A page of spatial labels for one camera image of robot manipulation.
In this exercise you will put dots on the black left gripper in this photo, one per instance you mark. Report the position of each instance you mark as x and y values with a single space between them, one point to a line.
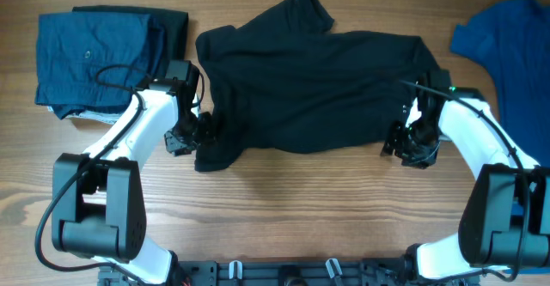
207 136

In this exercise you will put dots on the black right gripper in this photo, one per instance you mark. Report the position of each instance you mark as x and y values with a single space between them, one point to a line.
394 142

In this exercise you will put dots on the black t-shirt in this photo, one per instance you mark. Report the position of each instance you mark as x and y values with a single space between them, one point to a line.
287 81

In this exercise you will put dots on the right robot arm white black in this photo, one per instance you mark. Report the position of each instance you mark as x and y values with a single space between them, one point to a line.
504 229

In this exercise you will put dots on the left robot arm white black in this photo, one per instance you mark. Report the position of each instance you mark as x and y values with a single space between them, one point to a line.
97 210

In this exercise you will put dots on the folded white grey garment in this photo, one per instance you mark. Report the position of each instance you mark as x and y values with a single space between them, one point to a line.
107 118

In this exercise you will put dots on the folded black garment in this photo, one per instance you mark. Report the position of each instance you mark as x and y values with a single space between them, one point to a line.
175 24

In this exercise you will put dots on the blue t-shirt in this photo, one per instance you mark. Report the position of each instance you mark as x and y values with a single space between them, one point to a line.
511 41

